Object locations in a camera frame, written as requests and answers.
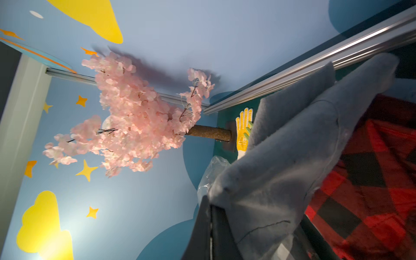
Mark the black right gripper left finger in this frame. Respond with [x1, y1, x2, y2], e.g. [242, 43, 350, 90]
[182, 196, 242, 260]

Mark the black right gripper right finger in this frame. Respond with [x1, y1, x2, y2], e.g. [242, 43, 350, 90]
[292, 214, 340, 260]

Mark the clear plastic vacuum bag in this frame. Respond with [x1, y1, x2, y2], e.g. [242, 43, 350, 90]
[197, 156, 231, 206]

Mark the grey shirt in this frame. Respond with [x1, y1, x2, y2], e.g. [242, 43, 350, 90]
[208, 53, 399, 260]

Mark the yellow hand-shaped clapper toy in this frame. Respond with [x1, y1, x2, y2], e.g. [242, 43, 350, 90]
[236, 107, 253, 160]

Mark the pink blossom artificial tree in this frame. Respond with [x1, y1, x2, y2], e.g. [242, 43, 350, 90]
[43, 53, 214, 178]

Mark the aluminium table frame rail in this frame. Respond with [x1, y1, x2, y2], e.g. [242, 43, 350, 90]
[204, 6, 416, 115]

